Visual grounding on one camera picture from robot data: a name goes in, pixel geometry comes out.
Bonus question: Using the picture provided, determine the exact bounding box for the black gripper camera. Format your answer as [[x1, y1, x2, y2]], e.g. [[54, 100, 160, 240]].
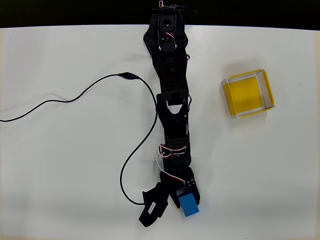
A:
[[138, 181, 171, 228]]

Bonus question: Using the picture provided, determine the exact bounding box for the black camera cable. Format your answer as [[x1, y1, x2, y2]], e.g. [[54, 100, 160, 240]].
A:
[[0, 71, 159, 207]]

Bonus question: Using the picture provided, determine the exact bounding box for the yellow square tray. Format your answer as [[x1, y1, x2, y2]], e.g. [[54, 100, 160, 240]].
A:
[[221, 68, 275, 120]]

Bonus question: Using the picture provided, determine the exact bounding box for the blue cube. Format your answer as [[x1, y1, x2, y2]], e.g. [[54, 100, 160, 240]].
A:
[[176, 190, 201, 218]]

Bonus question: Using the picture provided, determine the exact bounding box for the white red servo wire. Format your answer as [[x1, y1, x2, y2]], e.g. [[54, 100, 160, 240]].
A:
[[156, 143, 187, 186]]

